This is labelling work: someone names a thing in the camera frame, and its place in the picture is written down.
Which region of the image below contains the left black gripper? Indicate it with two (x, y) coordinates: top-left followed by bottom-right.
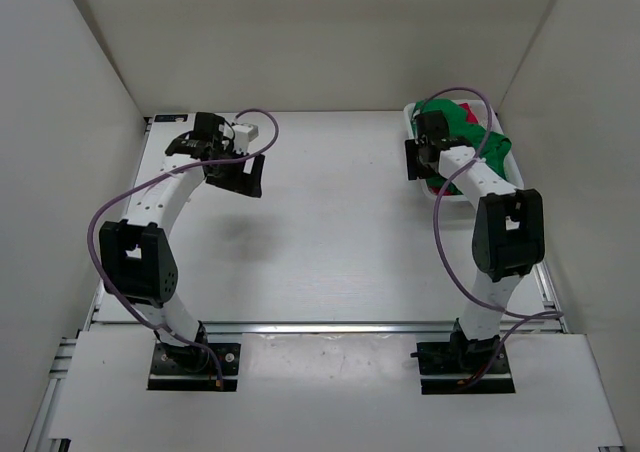
(205, 144), (263, 197)

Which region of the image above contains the green t shirt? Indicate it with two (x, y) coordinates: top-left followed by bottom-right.
(411, 100), (511, 179)

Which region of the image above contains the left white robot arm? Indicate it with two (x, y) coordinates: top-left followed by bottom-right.
(98, 112), (265, 373)

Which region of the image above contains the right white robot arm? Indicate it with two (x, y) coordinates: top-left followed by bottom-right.
(405, 111), (545, 374)

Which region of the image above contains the red t shirt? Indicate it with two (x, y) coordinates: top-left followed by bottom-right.
(428, 102), (476, 197)

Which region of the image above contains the white plastic basket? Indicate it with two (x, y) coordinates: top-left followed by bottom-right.
(403, 99), (524, 188)

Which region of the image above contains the dark label sticker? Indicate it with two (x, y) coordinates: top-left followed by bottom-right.
(153, 114), (188, 123)

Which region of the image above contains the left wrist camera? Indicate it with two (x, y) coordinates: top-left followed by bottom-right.
(231, 123), (259, 155)

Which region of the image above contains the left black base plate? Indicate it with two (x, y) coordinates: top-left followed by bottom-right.
(147, 342), (241, 392)

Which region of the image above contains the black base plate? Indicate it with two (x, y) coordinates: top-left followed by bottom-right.
(410, 342), (516, 396)
(147, 342), (241, 392)

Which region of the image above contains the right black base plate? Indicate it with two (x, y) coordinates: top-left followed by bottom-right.
(410, 342), (516, 396)

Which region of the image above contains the aluminium frame rail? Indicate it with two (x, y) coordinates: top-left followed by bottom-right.
(88, 321), (565, 334)

